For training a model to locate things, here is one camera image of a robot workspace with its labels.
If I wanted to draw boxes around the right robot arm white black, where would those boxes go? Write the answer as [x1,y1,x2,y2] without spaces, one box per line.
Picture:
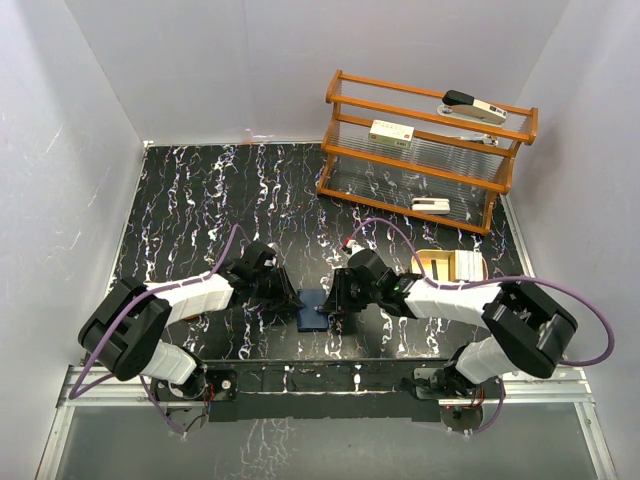
[320,249,578,397]

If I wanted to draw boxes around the orange wooden shelf rack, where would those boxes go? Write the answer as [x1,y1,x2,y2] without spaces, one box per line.
[317,70,539,235]

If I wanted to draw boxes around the white cards in tray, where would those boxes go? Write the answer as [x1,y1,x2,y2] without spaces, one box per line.
[450,250,487,282]

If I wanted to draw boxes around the blue card holder wallet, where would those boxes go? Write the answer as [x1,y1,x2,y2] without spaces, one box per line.
[296,289,329,333]

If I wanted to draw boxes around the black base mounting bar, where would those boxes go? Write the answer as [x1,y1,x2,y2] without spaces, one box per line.
[149,357,506,424]

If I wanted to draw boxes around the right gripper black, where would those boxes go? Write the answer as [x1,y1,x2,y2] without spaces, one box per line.
[324,268,381,312]

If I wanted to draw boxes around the beige plastic tray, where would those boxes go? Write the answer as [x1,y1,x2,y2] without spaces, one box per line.
[409,249,463,283]

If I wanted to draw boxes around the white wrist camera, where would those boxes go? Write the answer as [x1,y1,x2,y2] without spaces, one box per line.
[341,237,363,257]
[262,247,278,267]

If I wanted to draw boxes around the small white stapler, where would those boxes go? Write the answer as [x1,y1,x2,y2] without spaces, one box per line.
[411,197,451,215]

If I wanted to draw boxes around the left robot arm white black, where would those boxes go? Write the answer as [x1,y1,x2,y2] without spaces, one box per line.
[78,242,304,399]

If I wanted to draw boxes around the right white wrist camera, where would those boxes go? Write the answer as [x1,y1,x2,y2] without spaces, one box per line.
[341,237,363,257]

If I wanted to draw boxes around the black beige stapler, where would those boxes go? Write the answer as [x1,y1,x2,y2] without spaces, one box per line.
[437,90,507,125]

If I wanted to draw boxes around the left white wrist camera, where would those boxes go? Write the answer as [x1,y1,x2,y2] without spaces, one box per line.
[262,247,278,267]

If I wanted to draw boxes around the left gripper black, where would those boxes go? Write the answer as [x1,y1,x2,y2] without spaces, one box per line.
[251,264,302,312]

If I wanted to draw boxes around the white staples box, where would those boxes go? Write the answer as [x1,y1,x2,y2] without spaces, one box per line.
[368,120,415,149]

